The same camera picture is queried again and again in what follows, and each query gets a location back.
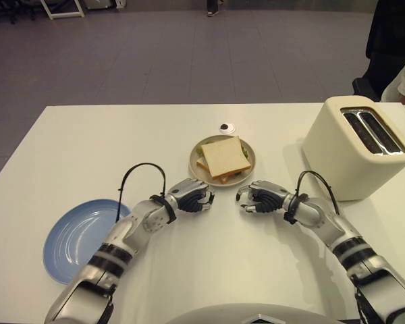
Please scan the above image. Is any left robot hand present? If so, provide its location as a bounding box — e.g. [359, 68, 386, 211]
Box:
[165, 178, 215, 213]

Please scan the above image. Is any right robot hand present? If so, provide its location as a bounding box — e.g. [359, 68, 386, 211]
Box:
[235, 180, 295, 215]

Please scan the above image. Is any beige plate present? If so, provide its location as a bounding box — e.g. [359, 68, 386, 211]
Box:
[188, 134, 257, 188]

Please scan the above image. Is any bread slice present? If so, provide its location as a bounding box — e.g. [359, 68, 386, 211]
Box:
[196, 158, 250, 185]
[200, 135, 252, 179]

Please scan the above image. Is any cream toaster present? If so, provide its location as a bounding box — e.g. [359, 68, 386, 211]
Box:
[301, 95, 405, 203]

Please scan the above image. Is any blue plate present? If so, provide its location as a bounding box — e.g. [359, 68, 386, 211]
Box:
[43, 198, 132, 285]

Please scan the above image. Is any black cable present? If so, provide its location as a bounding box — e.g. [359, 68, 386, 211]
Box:
[115, 163, 167, 223]
[295, 170, 340, 217]

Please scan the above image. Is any white metal frame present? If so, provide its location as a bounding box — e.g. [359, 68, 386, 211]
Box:
[44, 0, 86, 20]

